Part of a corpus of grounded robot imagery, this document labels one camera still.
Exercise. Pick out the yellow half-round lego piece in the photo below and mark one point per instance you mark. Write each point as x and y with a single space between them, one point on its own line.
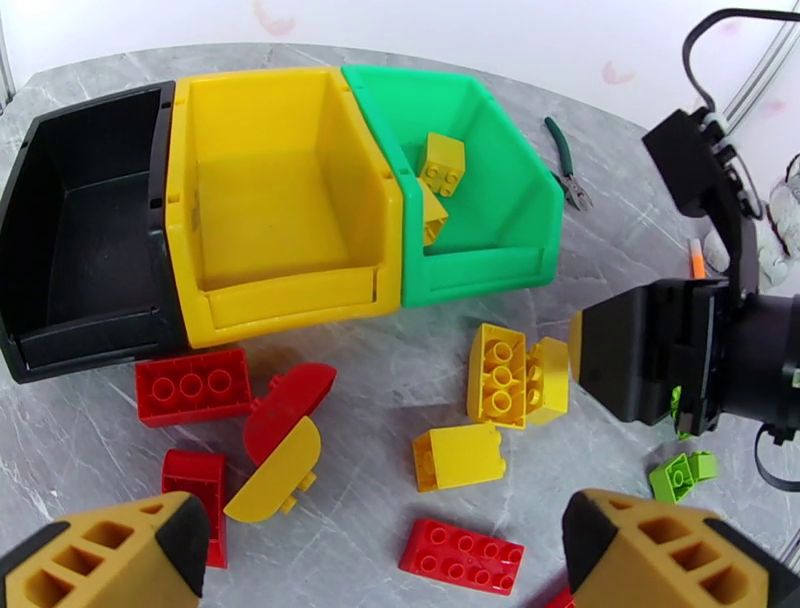
275 475

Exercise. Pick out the yellow storage bin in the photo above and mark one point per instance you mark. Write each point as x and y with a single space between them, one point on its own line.
275 200

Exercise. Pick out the orange marker pen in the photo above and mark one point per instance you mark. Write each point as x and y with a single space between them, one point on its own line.
696 259

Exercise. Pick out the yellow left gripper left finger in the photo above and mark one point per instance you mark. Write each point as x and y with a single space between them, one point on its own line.
94 556

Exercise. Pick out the yellow four-stud lego brick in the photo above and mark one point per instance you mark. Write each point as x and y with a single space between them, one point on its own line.
550 381

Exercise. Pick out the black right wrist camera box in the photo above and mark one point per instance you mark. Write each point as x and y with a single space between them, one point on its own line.
694 162

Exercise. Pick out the green four-stud lego brick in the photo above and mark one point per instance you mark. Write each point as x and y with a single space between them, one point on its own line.
672 480

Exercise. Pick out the grey husky plush toy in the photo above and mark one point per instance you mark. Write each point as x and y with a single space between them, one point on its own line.
784 212

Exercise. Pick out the green long lego brick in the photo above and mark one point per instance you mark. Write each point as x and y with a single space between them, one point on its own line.
676 412

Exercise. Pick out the red arch lego brick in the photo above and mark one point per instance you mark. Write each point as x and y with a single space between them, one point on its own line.
200 475

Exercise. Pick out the yellow square lego block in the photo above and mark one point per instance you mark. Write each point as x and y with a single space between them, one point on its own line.
444 159

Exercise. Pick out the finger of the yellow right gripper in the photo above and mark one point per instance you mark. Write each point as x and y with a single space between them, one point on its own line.
619 356

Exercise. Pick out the red eight-stud lego brick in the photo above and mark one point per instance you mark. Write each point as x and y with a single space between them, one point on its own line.
462 556

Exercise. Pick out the green storage bin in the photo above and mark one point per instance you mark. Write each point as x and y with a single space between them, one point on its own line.
500 206

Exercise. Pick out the yellow six-stud lego brick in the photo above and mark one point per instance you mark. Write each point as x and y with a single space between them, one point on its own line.
497 381

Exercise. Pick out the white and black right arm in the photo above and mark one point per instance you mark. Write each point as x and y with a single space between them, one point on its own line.
765 362

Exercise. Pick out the black storage bin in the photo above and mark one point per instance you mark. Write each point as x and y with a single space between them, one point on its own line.
94 219

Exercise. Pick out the yellow tall lego brick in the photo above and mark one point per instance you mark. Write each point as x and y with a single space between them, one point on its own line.
462 456

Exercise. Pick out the red six-stud lego brick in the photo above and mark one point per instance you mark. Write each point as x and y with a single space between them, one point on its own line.
194 387

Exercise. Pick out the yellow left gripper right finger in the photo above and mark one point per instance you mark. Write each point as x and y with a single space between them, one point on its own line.
662 556

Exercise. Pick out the aluminium frame post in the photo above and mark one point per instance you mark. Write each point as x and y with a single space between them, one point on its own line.
6 75
759 69

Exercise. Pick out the green small lego block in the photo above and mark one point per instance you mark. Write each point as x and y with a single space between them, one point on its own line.
705 464

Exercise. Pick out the small red lego piece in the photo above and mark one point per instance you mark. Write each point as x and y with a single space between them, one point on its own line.
560 600

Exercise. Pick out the red half-round lego piece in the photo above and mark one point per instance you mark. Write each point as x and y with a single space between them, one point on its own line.
281 406

